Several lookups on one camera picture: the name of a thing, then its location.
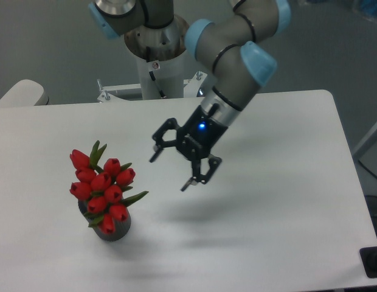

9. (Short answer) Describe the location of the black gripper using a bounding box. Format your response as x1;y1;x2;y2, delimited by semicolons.
149;105;229;192

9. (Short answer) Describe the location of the red tulip bouquet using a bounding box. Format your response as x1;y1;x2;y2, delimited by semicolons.
69;141;148;234

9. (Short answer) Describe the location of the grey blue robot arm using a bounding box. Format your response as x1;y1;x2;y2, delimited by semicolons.
89;1;291;185

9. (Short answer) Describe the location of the dark grey ribbed vase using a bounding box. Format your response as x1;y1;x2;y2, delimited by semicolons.
78;200;131;242

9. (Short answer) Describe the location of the white chair armrest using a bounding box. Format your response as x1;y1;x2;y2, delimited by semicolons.
0;79;49;108

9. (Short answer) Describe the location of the black device at table edge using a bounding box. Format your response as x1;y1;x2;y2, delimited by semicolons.
359;246;377;279

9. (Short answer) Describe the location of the blue object in bag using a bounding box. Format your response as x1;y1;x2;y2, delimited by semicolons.
353;0;377;22

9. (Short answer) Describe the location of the black cable on pedestal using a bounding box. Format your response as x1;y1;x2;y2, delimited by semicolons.
148;70;167;99

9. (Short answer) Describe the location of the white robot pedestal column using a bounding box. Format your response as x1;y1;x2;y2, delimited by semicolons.
123;15;189;100

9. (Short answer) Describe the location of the white metal base frame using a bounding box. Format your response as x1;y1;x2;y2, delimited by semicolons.
96;70;220;103

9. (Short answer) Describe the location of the white frame at right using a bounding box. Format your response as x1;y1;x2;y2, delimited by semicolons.
351;121;377;161

